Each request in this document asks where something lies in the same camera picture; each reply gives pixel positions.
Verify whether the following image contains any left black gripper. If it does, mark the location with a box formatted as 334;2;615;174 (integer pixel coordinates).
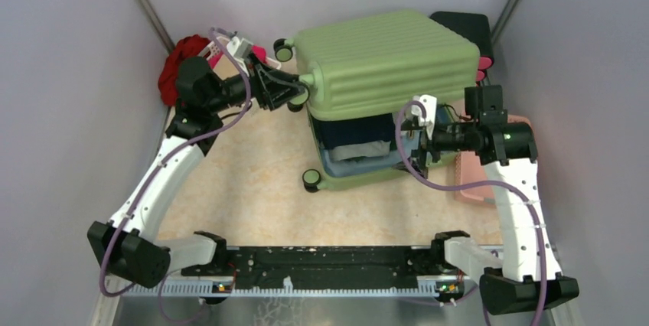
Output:
205;48;303;113

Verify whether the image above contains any green hard-shell suitcase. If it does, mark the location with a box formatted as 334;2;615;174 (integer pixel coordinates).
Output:
273;10;480;192

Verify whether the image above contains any grey garment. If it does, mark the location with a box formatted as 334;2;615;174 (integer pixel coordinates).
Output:
329;140;391;161

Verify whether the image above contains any navy blue garment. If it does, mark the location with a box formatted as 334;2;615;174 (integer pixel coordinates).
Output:
311;113;395;150

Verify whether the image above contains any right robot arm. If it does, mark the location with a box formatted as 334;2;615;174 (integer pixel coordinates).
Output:
395;85;580;323

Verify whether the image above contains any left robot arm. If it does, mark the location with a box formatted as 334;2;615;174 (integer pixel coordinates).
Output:
87;54;313;295

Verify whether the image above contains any pink folded cloth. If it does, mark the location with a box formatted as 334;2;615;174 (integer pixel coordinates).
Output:
205;44;267;68

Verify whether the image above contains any pink plastic basket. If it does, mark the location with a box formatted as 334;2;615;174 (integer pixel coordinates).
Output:
452;112;531;207

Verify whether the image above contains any white plastic basket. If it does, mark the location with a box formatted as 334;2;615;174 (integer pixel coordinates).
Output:
199;35;282;70

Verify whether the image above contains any red cloth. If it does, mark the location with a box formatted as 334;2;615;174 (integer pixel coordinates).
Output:
157;34;210;107

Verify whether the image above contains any black pink drawer cabinet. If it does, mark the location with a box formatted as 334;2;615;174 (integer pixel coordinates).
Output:
429;11;494;84

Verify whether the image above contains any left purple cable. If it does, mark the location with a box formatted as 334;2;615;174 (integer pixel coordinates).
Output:
99;27;253;324

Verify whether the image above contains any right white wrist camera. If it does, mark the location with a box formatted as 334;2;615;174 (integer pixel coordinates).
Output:
410;94;438;140

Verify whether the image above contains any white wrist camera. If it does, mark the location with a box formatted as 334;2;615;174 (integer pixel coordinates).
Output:
410;94;438;140
226;35;254;62

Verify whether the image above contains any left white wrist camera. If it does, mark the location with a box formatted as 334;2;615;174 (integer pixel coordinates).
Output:
226;35;254;62

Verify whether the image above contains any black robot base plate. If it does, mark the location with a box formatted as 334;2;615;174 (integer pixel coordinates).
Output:
181;246;458;290

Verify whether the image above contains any aluminium frame rail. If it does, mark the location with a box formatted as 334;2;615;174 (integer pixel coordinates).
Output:
121;245;565;299

